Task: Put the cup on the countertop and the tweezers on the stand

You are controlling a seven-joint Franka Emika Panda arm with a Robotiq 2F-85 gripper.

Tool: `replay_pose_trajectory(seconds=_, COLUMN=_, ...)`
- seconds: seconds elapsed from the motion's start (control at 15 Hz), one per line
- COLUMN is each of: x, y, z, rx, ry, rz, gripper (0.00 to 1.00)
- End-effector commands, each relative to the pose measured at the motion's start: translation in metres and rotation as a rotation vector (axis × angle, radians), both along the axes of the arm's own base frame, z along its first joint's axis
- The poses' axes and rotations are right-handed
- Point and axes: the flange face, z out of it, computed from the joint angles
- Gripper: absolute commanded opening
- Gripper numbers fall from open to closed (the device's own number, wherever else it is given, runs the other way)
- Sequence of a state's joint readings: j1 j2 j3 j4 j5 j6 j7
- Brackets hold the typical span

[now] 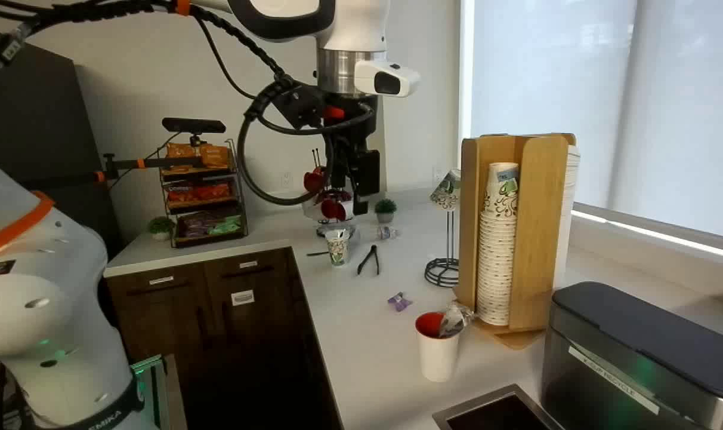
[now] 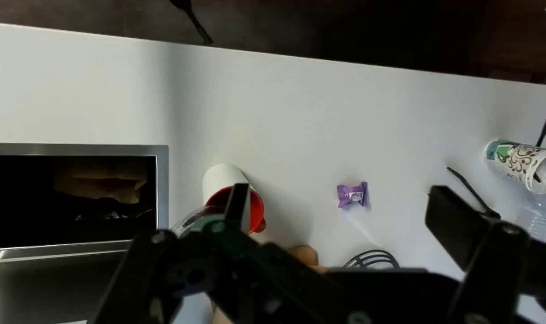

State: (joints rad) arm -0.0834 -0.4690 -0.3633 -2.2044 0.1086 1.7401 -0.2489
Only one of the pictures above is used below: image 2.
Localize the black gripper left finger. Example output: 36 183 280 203
94 181 346 324

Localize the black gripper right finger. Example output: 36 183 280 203
426 183 546 324

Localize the patterned cup with clear plastic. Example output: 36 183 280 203
483 138 546 196

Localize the white cup with red inside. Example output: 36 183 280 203
200 162 269 235

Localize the purple candy wrapper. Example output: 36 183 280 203
335 180 371 210

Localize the dark wooden base cabinet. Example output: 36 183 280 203
0 0 546 86

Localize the metal wire stand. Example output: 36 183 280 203
343 248 402 270

